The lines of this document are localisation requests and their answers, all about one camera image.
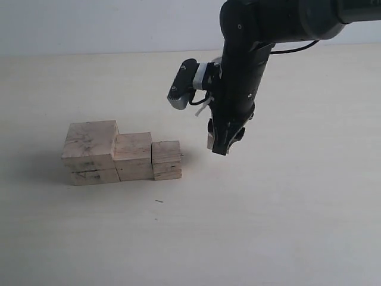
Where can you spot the second largest wooden cube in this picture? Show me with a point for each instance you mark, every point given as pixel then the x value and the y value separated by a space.
pixel 132 156

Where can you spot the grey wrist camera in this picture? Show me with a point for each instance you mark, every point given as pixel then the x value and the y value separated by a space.
pixel 193 76

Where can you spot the medium small wooden cube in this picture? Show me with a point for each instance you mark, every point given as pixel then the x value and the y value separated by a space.
pixel 166 160

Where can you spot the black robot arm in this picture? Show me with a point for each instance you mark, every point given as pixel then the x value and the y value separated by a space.
pixel 250 30

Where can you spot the smallest wooden cube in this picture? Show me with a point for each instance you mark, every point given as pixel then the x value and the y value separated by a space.
pixel 210 141

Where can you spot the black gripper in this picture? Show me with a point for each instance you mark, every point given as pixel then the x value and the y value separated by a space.
pixel 241 69

